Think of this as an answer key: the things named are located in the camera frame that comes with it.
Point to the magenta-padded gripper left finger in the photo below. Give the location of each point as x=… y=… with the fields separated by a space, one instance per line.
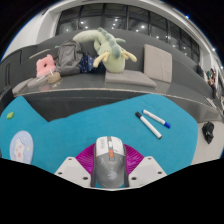
x=71 y=170

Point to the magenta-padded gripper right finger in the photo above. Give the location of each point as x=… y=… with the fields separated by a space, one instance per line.
x=148 y=170

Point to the grey white computer mouse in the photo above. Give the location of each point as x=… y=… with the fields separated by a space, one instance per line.
x=109 y=166

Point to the round light blue mouse pad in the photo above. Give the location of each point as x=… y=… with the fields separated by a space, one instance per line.
x=21 y=146

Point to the teal felt table mat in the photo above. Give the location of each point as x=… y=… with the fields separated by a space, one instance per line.
x=66 y=133

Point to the white marker with black cap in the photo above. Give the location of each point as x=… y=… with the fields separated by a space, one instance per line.
x=148 y=125

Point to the white marker with blue cap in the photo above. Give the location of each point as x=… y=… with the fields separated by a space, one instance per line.
x=156 y=118

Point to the black bag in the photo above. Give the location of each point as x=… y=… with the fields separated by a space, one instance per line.
x=208 y=132

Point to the small green eraser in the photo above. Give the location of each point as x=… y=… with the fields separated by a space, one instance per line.
x=10 y=115

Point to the grey tiered bench seating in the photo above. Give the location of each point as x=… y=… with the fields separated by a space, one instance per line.
x=86 y=83

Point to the small tan pouch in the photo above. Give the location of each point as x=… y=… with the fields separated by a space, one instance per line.
x=54 y=78

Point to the flat grey seat cushion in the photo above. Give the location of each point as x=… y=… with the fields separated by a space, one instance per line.
x=37 y=82
x=22 y=86
x=128 y=78

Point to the black suitcase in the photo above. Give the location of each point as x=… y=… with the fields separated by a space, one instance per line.
x=5 y=98

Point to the pink plush pillow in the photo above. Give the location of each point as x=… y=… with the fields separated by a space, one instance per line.
x=45 y=66

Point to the upright grey cushion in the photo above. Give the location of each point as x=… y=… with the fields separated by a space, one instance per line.
x=157 y=63

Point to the navy patterned cloth bag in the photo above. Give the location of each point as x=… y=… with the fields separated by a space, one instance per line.
x=87 y=64

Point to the person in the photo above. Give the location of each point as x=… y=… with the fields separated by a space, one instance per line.
x=200 y=70
x=212 y=81

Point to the grey backpack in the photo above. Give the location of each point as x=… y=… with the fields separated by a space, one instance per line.
x=69 y=57

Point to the green dragon plush toy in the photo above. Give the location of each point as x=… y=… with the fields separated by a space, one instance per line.
x=113 y=56

